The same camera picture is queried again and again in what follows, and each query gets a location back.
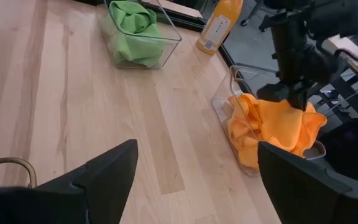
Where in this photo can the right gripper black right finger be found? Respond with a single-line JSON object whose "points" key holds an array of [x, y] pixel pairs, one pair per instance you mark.
{"points": [[306, 193]]}

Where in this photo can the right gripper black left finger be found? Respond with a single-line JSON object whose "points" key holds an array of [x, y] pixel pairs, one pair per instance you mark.
{"points": [[73, 196]]}

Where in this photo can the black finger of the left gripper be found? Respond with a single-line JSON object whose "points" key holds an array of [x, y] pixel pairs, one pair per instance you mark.
{"points": [[299, 93], [275, 91]]}

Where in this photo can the clear plastic bin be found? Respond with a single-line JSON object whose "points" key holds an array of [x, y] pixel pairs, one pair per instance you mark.
{"points": [[169, 46], [222, 102]]}

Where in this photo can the green microfiber towel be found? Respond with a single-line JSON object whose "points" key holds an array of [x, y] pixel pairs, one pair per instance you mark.
{"points": [[132, 15], [138, 49]]}

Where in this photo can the black computer case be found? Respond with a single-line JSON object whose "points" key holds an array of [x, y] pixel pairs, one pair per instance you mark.
{"points": [[353, 149]]}

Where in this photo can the orange liquid spray bottle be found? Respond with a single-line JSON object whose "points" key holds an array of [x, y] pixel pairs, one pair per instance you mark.
{"points": [[221, 25]]}

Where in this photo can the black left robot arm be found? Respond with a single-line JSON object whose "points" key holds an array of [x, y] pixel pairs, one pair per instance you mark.
{"points": [[334, 15]]}

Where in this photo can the office chair base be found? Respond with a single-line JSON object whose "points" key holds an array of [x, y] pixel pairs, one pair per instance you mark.
{"points": [[251, 12]]}

